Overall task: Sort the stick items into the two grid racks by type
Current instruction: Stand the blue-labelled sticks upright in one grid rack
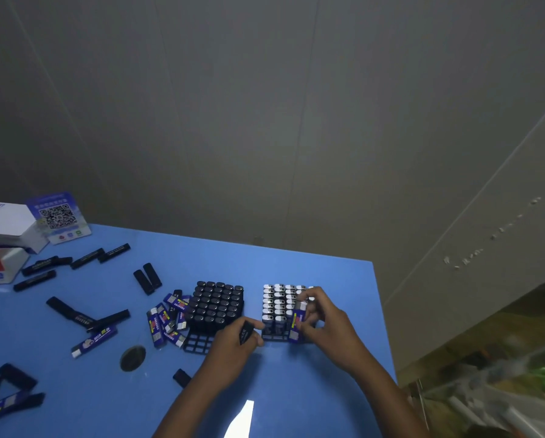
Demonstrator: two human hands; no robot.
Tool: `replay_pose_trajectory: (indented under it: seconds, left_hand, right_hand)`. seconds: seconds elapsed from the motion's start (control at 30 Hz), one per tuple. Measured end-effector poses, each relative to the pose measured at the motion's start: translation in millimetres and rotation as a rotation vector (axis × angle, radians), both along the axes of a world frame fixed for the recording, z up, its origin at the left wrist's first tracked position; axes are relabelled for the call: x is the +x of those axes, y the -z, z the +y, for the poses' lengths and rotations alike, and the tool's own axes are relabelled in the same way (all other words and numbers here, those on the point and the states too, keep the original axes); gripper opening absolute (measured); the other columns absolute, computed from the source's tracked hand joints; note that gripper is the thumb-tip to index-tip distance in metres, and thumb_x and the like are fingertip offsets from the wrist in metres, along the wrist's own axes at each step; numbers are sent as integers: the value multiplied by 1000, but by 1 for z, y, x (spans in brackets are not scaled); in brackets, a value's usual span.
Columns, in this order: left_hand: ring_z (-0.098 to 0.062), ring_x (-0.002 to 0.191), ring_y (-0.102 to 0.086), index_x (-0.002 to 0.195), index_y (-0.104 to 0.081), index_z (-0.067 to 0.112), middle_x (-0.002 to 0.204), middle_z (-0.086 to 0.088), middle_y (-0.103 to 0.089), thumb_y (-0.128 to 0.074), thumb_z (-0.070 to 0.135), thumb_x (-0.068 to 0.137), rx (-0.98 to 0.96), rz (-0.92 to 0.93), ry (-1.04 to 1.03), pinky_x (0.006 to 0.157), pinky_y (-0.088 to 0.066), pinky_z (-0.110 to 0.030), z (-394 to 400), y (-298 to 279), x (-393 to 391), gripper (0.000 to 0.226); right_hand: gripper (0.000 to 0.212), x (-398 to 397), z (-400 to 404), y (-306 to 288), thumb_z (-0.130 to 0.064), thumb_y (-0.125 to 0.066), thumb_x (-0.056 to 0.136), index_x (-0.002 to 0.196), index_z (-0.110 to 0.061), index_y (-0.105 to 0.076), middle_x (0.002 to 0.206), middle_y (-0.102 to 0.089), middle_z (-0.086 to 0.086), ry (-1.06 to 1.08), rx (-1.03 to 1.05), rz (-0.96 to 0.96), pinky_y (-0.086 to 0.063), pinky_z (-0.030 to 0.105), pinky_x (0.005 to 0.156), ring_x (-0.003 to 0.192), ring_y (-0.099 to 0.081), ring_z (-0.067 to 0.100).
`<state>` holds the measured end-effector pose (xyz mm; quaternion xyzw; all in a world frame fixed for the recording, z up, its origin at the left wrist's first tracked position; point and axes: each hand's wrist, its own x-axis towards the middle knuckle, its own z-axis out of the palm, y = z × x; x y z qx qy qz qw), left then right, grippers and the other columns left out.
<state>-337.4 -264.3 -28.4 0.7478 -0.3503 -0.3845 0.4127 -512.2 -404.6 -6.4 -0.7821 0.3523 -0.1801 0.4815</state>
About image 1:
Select person's left hand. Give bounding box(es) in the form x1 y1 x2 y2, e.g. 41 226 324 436
201 316 266 384

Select person's right hand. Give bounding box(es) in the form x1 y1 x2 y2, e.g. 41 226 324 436
295 287 371 377

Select black grid tray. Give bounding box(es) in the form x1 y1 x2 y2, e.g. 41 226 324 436
182 281 245 355
261 283 321 342

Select blue silver-capped lighter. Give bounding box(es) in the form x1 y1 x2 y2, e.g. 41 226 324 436
288 301 309 344

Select row of black lighters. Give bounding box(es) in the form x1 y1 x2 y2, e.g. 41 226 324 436
184 281 245 335

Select row of blue lighters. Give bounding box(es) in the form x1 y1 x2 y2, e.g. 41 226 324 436
261 283 319 324

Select pile of mixed lighters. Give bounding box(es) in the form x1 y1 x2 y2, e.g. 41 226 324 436
0 243 192 427

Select person's left forearm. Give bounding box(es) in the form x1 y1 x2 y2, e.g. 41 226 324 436
151 367 230 438

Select dark round disc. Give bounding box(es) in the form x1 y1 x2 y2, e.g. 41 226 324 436
119 345 147 373

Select crumpled clear plastic bags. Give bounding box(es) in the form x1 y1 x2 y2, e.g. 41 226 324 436
418 346 545 438

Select blue code sign stand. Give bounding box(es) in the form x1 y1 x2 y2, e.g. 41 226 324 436
25 192 92 246

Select white cardboard box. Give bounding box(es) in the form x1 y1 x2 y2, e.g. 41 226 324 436
0 201 50 254

